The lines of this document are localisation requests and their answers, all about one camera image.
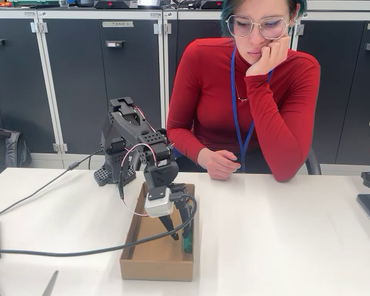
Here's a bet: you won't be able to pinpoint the green and black marker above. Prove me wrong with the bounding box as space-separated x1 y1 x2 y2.
181 202 194 254

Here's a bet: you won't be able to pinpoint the person's right forearm red sleeve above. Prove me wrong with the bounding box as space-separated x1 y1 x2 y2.
166 123 212 169

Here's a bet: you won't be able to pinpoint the person's left forearm red sleeve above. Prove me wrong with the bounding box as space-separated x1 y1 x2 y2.
244 64 315 183

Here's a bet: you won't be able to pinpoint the person in red sweater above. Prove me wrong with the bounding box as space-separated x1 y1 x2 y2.
166 0 321 183

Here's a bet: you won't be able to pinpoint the person's right hand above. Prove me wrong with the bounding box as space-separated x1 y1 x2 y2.
196 147 243 181

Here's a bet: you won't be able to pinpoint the person's left hand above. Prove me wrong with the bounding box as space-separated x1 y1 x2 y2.
245 35 290 77

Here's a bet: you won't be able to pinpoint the brown cardboard box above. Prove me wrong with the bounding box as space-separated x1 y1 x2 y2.
119 181 195 282

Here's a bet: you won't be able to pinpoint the dark grey cabinet door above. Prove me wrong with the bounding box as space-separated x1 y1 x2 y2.
0 18 58 169
44 18 164 158
335 21 370 166
295 20 366 166
166 18 232 130

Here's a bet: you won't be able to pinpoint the black office chair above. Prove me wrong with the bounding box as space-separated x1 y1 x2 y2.
131 128 322 176

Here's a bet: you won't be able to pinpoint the black backpack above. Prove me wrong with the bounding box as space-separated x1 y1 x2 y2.
0 126 33 169

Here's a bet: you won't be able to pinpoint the gold-rimmed glasses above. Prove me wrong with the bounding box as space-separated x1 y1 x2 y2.
225 14 292 39

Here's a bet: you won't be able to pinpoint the green storage box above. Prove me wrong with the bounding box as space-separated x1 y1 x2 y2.
10 0 61 7

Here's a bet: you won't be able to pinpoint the black camera cable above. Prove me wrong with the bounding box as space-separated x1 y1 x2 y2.
0 191 198 257

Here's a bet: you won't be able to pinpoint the white gripper camera box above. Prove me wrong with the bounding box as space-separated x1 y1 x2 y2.
144 186 173 219

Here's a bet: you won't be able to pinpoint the blue lanyard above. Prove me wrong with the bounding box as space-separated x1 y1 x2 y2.
230 46 274 173

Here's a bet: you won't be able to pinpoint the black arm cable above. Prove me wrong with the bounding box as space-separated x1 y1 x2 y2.
0 150 107 218

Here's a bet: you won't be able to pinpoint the thin gold necklace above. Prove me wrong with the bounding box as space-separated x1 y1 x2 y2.
235 81 250 102

